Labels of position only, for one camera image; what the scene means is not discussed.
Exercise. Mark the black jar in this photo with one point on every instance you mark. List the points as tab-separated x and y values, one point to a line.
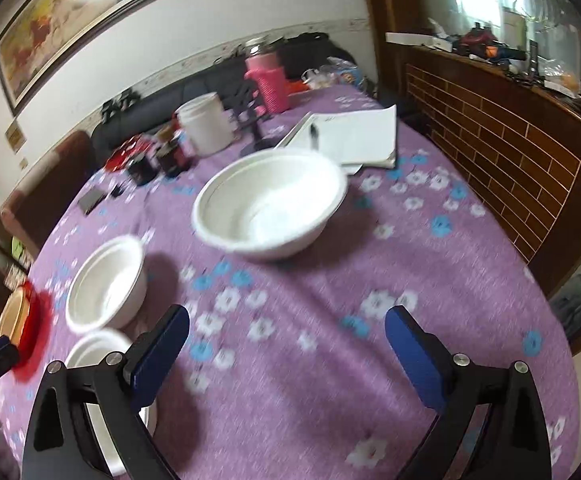
141	168

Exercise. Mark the black devices on sofa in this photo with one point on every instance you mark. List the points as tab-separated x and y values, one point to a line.
118	103

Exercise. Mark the large white paper bowl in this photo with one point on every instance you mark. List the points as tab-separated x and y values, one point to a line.
270	210

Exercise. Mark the medium white paper bowl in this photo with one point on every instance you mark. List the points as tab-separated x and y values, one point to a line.
105	285
93	346

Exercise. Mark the beige paper bowl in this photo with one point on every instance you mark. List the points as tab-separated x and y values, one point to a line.
13	312

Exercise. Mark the black sofa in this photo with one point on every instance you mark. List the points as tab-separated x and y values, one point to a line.
170	100

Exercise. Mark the pink sleeved bottle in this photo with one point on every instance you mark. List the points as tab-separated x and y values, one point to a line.
268	85

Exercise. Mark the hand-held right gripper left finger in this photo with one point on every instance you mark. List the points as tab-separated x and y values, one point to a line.
163	355

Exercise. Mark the red glass bowl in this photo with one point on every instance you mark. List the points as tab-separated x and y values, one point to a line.
34	332

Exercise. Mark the dark phone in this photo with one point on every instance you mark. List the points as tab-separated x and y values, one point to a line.
90	202

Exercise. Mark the red dish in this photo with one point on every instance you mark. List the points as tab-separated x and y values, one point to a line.
128	152

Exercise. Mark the brick pattern wooden counter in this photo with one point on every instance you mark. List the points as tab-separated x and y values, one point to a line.
495	135

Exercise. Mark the red black bag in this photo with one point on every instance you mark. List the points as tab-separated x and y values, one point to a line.
477	40

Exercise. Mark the yellow wall plaque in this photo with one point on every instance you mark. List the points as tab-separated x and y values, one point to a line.
14	138

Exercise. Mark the brown upholstered chair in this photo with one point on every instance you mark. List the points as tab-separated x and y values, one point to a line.
45	190

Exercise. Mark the brown lid dark jar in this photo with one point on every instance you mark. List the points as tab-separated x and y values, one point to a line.
170	152

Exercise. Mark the clear plastic bag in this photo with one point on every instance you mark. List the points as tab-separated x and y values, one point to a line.
335	72

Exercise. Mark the flat white box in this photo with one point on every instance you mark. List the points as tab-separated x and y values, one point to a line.
418	41

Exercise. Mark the framed painting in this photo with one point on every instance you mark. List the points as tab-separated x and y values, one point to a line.
70	15

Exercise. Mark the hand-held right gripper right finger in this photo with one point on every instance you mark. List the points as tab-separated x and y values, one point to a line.
418	360

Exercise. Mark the white plastic jar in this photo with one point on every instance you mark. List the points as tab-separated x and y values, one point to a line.
205	122

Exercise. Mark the white paper sheets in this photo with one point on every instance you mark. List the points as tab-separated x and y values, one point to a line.
355	135

